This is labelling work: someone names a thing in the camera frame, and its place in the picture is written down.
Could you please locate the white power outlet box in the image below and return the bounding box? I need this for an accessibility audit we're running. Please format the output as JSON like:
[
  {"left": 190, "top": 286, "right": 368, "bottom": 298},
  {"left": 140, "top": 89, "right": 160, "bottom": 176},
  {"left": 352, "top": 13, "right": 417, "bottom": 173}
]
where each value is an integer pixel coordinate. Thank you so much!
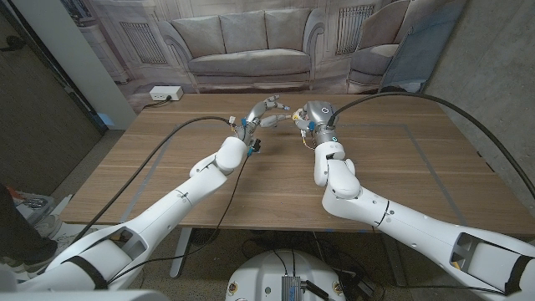
[{"left": 149, "top": 85, "right": 185, "bottom": 102}]

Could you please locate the person's dark trouser leg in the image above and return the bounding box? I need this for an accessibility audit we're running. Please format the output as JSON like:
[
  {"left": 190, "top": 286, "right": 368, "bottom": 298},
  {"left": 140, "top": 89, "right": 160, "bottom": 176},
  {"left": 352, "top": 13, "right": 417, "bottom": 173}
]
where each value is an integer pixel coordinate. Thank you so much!
[{"left": 0, "top": 186, "right": 58, "bottom": 267}]

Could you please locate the black door handle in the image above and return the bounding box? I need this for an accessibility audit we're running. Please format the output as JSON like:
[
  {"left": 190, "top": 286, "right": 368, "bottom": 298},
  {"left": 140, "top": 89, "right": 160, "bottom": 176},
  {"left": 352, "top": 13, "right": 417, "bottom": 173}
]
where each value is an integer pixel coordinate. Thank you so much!
[{"left": 0, "top": 35, "right": 27, "bottom": 54}]

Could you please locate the clear box of clutter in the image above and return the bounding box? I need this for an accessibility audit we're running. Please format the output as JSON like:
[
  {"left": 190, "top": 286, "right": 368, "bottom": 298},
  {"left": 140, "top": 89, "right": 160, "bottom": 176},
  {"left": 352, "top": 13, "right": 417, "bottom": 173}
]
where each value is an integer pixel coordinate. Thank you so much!
[{"left": 8, "top": 194, "right": 55, "bottom": 222}]

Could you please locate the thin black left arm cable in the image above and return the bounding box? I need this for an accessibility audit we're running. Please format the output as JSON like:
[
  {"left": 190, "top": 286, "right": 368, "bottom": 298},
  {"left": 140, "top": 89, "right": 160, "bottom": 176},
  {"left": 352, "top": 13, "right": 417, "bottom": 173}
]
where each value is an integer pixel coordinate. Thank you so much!
[{"left": 106, "top": 152, "right": 252, "bottom": 285}]

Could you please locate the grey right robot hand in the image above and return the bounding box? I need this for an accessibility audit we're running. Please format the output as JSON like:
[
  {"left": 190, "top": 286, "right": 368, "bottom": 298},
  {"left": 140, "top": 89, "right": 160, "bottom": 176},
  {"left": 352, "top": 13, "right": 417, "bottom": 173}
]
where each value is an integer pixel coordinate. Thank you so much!
[{"left": 292, "top": 99, "right": 342, "bottom": 146}]

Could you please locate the white table leg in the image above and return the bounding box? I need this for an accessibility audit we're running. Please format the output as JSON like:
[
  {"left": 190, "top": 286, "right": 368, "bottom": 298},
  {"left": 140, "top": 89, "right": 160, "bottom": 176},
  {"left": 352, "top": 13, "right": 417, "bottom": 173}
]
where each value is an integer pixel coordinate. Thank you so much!
[{"left": 169, "top": 227, "right": 193, "bottom": 279}]

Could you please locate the white robot torso rim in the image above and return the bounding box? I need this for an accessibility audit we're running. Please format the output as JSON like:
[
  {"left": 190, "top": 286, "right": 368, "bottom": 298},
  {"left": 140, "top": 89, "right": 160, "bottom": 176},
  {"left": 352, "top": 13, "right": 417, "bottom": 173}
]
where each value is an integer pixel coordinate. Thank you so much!
[{"left": 0, "top": 289, "right": 171, "bottom": 301}]

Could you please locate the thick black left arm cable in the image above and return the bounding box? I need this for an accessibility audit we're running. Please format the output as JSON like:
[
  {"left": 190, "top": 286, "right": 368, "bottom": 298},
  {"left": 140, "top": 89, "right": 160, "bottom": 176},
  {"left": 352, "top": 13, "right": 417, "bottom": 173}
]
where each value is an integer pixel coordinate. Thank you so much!
[{"left": 73, "top": 115, "right": 233, "bottom": 246}]

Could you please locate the white sneaker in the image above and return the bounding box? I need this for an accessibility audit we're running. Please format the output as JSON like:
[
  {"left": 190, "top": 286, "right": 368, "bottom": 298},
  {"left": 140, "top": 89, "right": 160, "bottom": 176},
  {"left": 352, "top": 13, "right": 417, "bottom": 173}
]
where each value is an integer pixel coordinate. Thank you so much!
[
  {"left": 56, "top": 228, "right": 87, "bottom": 253},
  {"left": 33, "top": 215, "right": 64, "bottom": 239}
]

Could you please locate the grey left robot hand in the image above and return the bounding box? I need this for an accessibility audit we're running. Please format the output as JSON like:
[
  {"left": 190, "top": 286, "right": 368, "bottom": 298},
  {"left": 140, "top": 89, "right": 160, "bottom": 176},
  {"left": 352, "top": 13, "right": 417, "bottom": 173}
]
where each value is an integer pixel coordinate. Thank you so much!
[{"left": 233, "top": 94, "right": 293, "bottom": 145}]

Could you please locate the grey finned metal box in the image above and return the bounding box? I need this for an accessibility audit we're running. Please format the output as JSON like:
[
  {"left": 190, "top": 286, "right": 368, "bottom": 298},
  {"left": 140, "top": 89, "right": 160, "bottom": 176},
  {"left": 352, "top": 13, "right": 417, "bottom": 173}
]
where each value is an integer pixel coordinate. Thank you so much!
[{"left": 281, "top": 274, "right": 303, "bottom": 301}]

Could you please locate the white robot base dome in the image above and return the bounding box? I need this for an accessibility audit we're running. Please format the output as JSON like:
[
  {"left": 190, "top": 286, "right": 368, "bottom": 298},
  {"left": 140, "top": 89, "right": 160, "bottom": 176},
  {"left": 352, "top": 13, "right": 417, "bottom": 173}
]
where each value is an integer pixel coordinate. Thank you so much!
[{"left": 225, "top": 249, "right": 347, "bottom": 301}]

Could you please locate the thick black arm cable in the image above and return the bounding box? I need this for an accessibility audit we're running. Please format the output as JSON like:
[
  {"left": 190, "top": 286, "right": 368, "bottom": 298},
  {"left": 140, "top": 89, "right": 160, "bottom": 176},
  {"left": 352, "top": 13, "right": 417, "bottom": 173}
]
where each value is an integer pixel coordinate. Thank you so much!
[
  {"left": 73, "top": 115, "right": 233, "bottom": 246},
  {"left": 328, "top": 91, "right": 535, "bottom": 201}
]

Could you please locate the printed sofa backdrop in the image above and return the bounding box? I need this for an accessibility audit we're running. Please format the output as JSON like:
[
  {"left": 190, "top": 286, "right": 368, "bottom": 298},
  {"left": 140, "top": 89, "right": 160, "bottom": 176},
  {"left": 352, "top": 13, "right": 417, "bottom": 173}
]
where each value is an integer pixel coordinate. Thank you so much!
[{"left": 60, "top": 0, "right": 469, "bottom": 114}]

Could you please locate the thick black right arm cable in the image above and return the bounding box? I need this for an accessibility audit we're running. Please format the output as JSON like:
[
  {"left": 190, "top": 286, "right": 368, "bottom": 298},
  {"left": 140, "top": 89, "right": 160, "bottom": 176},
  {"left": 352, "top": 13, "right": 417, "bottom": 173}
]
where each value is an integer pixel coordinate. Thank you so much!
[{"left": 328, "top": 91, "right": 535, "bottom": 201}]

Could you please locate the grey table leg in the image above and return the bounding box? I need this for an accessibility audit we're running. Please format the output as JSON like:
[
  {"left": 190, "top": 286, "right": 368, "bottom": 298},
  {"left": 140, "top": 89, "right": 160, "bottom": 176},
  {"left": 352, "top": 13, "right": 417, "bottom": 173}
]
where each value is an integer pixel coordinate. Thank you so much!
[{"left": 382, "top": 240, "right": 409, "bottom": 288}]

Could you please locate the black round floor foot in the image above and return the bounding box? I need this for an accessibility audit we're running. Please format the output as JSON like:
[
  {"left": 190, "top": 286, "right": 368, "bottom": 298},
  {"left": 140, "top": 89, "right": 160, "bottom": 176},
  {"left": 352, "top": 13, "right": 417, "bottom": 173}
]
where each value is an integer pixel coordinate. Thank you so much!
[{"left": 191, "top": 227, "right": 221, "bottom": 246}]

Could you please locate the black outlet box cable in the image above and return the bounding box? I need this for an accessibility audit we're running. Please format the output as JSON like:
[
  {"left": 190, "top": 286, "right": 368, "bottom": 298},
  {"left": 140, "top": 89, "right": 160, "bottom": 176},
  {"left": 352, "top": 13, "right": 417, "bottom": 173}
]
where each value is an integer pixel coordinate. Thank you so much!
[{"left": 144, "top": 96, "right": 172, "bottom": 109}]

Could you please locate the blue grey leaning panel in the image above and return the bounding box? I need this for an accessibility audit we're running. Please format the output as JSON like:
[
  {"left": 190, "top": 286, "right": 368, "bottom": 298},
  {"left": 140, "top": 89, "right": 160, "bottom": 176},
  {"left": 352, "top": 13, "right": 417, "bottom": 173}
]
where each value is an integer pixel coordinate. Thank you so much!
[{"left": 378, "top": 0, "right": 467, "bottom": 95}]

